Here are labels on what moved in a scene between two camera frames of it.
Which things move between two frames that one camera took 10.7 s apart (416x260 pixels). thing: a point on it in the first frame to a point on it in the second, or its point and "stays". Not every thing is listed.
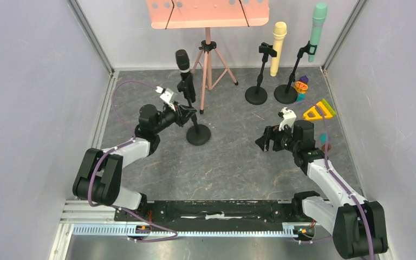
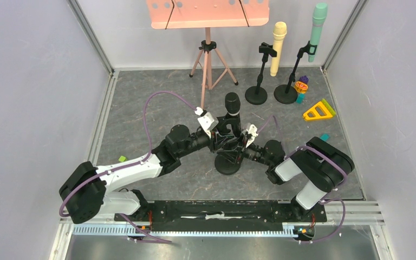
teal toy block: [300, 97] stays
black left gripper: [183, 117] to [218, 141]
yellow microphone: [280, 30] stays
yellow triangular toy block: [318, 116] stays
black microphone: [182, 60] to [232, 103]
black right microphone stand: [287, 93] stays
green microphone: [319, 15] stays
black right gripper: [263, 141] to [243, 149]
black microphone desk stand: [197, 134] to [233, 122]
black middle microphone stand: [257, 95] stays
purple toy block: [304, 78] stays
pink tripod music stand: [206, 14] stays
